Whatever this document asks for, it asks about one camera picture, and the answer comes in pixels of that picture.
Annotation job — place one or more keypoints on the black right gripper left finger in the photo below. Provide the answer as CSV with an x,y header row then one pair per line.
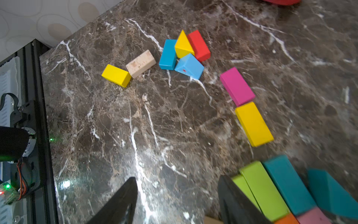
x,y
120,209

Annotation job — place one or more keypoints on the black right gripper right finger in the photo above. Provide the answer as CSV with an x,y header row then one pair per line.
x,y
235,207

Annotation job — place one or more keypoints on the lime green block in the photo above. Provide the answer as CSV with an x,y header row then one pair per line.
x,y
242,184
265,192

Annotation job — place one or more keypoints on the orange-red rectangular block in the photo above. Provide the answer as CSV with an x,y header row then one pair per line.
x,y
289,219

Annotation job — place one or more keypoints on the teal rectangular block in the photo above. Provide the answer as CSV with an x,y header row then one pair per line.
x,y
168,58
290,185

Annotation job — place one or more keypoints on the pink rectangular block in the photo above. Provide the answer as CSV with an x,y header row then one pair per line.
x,y
314,216

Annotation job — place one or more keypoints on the yellow rectangular block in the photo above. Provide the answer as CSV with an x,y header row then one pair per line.
x,y
116,75
253,124

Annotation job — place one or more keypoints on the teal triangular block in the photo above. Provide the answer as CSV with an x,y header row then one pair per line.
x,y
330,196

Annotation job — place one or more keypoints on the magenta rectangular block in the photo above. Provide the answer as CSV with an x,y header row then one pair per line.
x,y
237,87

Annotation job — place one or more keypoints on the natural wood triangular block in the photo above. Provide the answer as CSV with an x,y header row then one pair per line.
x,y
210,220

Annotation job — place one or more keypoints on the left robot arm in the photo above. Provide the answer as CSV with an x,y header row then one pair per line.
x,y
17,143

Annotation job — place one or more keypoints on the light blue triangular block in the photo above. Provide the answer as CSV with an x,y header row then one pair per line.
x,y
190,66

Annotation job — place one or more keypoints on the red rectangular block upper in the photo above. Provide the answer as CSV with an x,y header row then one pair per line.
x,y
201,50

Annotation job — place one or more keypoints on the yellow triangular block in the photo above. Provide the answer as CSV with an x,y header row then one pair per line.
x,y
183,46

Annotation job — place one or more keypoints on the red polka dot toy toaster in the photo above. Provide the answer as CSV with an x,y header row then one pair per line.
x,y
283,2

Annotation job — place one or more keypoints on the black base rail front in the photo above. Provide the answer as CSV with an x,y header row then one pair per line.
x,y
27,183

